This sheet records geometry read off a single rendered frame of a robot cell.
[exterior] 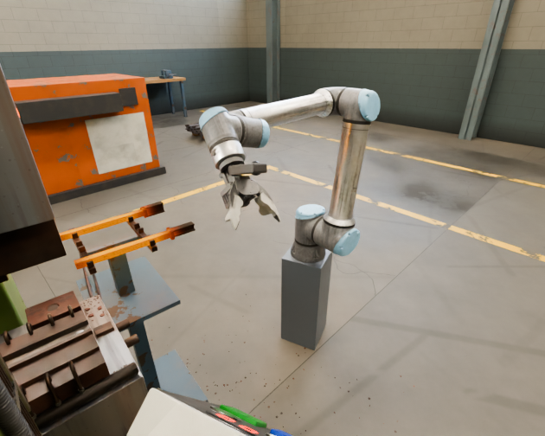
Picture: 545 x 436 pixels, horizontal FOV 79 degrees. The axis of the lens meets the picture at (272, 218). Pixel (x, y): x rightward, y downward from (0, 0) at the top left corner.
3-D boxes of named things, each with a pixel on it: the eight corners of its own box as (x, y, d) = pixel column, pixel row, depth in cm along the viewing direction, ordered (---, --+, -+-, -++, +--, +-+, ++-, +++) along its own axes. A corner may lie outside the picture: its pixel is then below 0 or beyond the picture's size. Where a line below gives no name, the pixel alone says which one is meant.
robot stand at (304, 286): (294, 315, 221) (296, 238, 193) (325, 325, 213) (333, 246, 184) (280, 338, 203) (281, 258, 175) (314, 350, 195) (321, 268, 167)
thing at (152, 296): (144, 259, 160) (144, 255, 159) (181, 304, 133) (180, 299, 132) (76, 284, 144) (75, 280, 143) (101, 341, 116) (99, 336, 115)
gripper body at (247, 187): (247, 208, 95) (234, 173, 98) (264, 194, 89) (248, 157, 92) (226, 211, 90) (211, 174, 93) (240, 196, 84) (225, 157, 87)
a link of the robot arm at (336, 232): (330, 240, 173) (356, 87, 143) (358, 254, 161) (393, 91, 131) (310, 247, 163) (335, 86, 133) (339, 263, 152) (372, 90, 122)
